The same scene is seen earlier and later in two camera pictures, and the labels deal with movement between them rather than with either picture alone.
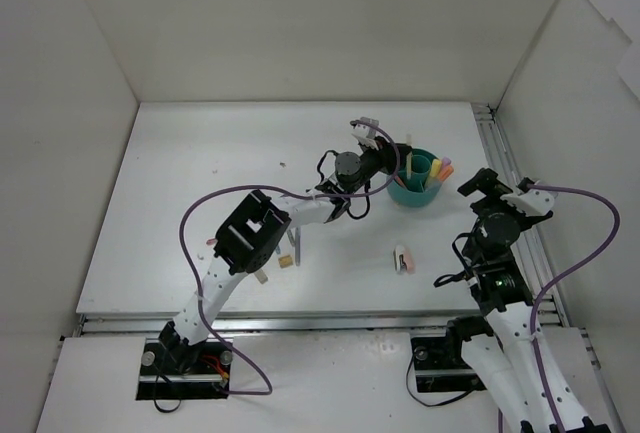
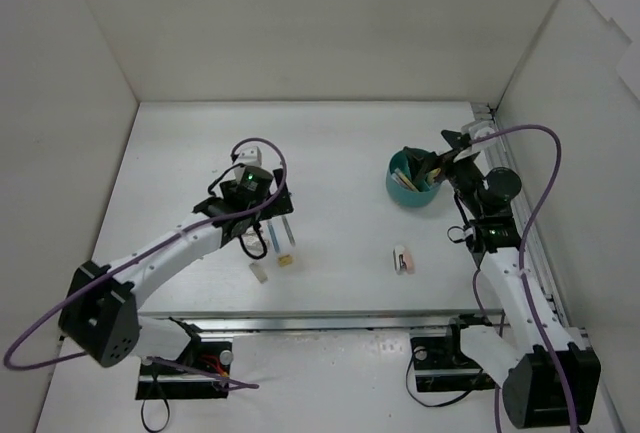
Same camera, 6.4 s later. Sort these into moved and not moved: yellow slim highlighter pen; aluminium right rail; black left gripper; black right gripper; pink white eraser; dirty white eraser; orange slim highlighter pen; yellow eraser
Moved: black left gripper; black right gripper; yellow slim highlighter pen
Not moved: yellow eraser; pink white eraser; aluminium right rail; dirty white eraser; orange slim highlighter pen
